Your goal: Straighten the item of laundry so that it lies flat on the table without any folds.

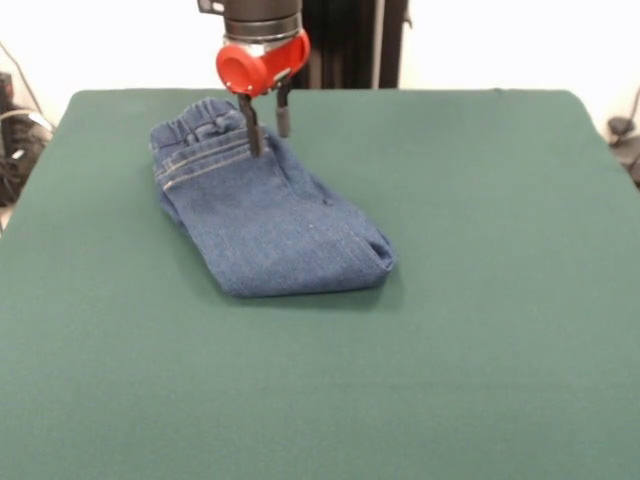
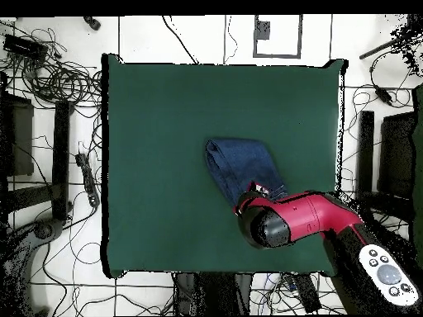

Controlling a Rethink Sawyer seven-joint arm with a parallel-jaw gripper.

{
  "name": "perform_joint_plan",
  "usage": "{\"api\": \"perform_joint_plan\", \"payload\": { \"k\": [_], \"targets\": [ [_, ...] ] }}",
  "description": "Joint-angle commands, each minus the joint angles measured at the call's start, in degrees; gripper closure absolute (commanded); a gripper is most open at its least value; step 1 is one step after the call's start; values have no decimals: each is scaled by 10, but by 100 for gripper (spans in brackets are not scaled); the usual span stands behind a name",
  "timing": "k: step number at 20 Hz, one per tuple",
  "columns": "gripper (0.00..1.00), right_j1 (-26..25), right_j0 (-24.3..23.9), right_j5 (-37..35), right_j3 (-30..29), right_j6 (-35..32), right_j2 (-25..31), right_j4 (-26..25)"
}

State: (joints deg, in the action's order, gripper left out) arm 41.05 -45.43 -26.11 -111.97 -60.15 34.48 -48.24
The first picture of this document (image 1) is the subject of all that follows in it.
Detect dark green table cloth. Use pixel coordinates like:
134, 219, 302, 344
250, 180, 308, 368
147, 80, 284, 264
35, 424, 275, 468
0, 88, 640, 480

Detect black floor device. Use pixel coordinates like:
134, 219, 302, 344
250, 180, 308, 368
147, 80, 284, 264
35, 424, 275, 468
606, 115, 640, 189

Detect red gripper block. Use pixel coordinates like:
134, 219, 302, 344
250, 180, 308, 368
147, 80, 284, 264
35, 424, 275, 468
215, 29, 311, 158

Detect blue denim jeans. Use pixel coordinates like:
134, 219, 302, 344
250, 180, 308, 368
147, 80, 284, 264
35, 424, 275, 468
148, 98, 400, 300

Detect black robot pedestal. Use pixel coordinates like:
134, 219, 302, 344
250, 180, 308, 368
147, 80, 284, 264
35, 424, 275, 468
297, 0, 415, 90

